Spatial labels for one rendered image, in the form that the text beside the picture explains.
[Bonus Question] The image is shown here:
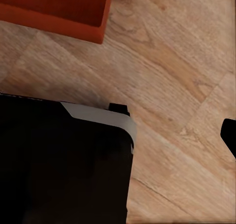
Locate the storage box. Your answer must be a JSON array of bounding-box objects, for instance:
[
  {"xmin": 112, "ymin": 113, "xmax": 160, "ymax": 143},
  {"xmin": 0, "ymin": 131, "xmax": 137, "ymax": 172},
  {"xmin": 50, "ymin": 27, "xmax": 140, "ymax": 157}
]
[{"xmin": 0, "ymin": 0, "xmax": 112, "ymax": 44}]

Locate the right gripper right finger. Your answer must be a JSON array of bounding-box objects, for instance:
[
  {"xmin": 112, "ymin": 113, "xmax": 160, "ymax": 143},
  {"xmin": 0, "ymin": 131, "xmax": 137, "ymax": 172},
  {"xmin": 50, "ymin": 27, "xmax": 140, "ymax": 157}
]
[{"xmin": 220, "ymin": 118, "xmax": 236, "ymax": 158}]

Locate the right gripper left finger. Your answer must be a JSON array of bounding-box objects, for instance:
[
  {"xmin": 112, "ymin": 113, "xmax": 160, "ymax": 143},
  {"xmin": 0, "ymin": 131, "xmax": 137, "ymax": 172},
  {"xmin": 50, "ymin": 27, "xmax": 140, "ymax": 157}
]
[{"xmin": 0, "ymin": 119, "xmax": 26, "ymax": 177}]

